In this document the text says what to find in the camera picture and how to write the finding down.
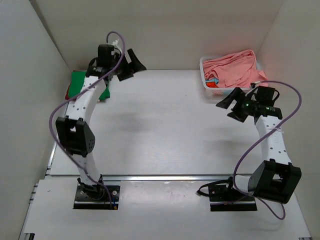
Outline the pink t-shirt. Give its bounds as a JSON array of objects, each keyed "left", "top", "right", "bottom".
[{"left": 202, "top": 49, "right": 269, "bottom": 90}]

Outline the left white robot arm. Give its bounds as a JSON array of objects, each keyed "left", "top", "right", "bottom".
[{"left": 55, "top": 44, "right": 146, "bottom": 192}]

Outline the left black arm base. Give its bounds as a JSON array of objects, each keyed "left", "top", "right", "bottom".
[{"left": 73, "top": 183, "right": 121, "bottom": 210}]

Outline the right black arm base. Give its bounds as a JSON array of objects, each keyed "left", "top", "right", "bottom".
[{"left": 196, "top": 177, "right": 258, "bottom": 212}]

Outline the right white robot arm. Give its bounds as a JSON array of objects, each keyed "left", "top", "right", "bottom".
[{"left": 216, "top": 86, "right": 302, "bottom": 204}]

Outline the white plastic basket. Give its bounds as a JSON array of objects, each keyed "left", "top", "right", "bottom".
[{"left": 199, "top": 55, "right": 263, "bottom": 99}]

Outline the orange t-shirt in basket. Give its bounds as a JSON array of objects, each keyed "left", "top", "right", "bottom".
[{"left": 205, "top": 77, "right": 219, "bottom": 88}]

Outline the green folded t-shirt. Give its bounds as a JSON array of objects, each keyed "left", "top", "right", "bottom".
[{"left": 66, "top": 71, "right": 112, "bottom": 102}]

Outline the red folded t-shirt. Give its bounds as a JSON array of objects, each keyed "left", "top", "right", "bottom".
[{"left": 64, "top": 84, "right": 106, "bottom": 103}]

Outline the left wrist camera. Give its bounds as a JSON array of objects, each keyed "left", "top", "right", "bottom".
[{"left": 96, "top": 44, "right": 115, "bottom": 68}]

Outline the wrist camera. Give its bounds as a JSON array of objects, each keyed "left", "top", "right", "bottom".
[
  {"left": 254, "top": 86, "right": 280, "bottom": 106},
  {"left": 96, "top": 44, "right": 115, "bottom": 68}
]

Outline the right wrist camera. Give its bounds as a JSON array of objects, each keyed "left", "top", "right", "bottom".
[{"left": 254, "top": 86, "right": 280, "bottom": 106}]

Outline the aluminium table rail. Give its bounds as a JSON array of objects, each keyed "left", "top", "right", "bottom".
[{"left": 44, "top": 142, "right": 235, "bottom": 183}]

